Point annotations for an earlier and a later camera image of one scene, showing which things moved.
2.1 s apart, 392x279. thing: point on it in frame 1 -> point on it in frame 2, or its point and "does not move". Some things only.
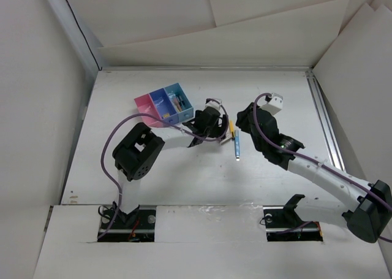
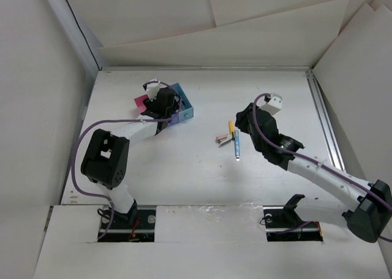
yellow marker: x=232 y=129 does not move
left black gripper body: x=217 y=132 -> x=149 y=103
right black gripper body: x=244 y=123 does not move
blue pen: x=237 y=143 does not move
